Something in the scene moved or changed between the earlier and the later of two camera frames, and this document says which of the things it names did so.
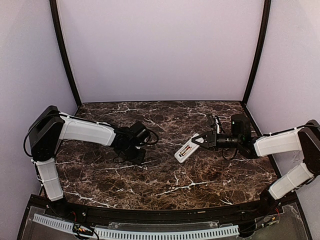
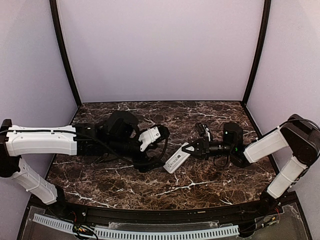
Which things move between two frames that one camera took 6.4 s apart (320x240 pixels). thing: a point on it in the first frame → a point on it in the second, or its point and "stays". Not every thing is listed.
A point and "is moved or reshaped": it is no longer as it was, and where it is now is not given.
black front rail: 79,211 stays
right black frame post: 261,50 stays
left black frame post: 54,9 stays
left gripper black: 135,155 → 141,160
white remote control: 186,150 is moved or reshaped
